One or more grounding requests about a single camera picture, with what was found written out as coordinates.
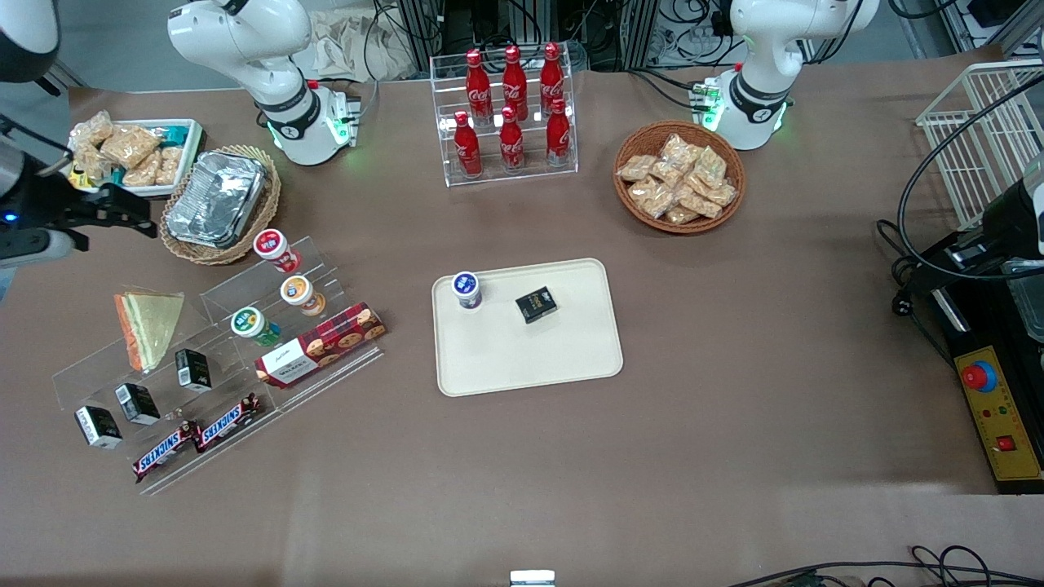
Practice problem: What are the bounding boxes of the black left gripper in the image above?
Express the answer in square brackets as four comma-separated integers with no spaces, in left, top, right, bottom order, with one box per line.
[981,181,1044,263]

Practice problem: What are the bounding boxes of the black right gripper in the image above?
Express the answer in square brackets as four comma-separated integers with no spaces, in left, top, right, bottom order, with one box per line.
[0,157,158,251]

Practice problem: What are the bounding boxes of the triangle sandwich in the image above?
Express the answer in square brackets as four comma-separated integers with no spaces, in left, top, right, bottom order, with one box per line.
[114,289,186,373]

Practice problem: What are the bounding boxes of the beige plastic tray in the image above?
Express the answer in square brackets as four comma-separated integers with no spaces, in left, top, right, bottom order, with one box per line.
[431,258,625,398]

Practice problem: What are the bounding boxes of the clear plastic container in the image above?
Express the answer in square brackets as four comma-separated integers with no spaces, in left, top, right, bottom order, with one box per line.
[1002,258,1044,343]

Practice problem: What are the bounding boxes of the oval wicker basket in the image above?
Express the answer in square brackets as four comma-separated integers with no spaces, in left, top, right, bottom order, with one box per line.
[159,145,282,266]

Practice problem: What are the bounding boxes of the silver foil container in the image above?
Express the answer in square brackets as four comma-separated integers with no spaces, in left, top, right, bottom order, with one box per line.
[166,151,270,249]

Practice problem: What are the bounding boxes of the white teal rectangular bin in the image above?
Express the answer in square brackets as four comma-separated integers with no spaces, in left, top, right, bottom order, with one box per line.
[69,118,205,198]

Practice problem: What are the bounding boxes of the red lid yogurt cup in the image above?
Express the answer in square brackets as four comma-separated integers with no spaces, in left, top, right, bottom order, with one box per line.
[253,228,301,274]

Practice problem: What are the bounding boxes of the green lid yogurt cup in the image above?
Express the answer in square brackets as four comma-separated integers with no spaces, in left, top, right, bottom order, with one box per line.
[231,307,281,346]

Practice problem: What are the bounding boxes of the clear acrylic stepped stand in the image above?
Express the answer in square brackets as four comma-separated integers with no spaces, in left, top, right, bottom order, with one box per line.
[198,235,386,408]
[51,285,282,497]

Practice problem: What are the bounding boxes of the black box white label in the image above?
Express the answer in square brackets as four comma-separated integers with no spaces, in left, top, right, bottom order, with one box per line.
[114,382,161,426]
[74,405,123,450]
[175,348,213,393]

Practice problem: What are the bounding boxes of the orange lid yogurt cup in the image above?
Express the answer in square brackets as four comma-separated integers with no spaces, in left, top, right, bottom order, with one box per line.
[280,275,325,317]

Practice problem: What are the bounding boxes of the black yellow emergency stop box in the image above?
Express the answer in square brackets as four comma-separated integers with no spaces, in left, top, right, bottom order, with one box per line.
[922,232,1044,496]

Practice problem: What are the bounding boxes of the snickers chocolate bar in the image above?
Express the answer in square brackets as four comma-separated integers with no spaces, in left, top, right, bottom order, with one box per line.
[133,420,201,483]
[194,393,262,452]

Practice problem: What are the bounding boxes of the red tartan shortbread box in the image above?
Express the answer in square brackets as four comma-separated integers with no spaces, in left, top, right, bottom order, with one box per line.
[254,302,387,389]

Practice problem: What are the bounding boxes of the beige crumpled cloth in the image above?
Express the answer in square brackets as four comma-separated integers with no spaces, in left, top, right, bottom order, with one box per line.
[298,8,418,82]

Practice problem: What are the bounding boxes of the red cola bottle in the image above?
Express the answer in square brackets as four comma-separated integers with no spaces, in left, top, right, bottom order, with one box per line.
[540,42,565,115]
[465,49,493,125]
[453,111,482,178]
[499,106,525,172]
[502,45,529,121]
[546,98,572,166]

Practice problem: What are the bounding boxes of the blue lid yogurt cup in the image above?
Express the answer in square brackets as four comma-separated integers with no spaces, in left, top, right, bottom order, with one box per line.
[451,271,484,311]

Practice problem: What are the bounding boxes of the metal equipment rack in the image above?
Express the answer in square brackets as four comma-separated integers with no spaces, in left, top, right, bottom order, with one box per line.
[396,0,661,73]

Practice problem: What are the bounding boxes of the clear acrylic bottle rack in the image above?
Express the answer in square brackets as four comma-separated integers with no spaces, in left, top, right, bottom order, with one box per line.
[429,45,578,188]

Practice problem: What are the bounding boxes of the round wicker basket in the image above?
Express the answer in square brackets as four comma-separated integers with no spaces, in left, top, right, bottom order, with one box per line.
[613,121,746,235]

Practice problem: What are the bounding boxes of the black box gold print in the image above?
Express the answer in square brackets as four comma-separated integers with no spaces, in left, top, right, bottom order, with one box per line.
[515,286,559,325]

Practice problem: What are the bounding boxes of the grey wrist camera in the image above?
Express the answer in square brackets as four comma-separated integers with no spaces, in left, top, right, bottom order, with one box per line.
[0,231,76,269]

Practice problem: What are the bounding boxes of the long black looping cable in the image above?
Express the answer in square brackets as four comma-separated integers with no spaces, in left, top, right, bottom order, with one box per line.
[897,73,1044,282]

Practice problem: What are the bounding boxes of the white wire basket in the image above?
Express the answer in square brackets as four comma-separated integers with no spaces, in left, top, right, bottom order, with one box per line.
[915,59,1044,233]

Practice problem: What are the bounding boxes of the black cable with plug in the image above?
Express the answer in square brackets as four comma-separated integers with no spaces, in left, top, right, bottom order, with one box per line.
[876,218,927,319]

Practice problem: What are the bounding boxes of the black floor cables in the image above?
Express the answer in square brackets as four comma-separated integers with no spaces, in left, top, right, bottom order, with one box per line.
[726,545,1044,587]

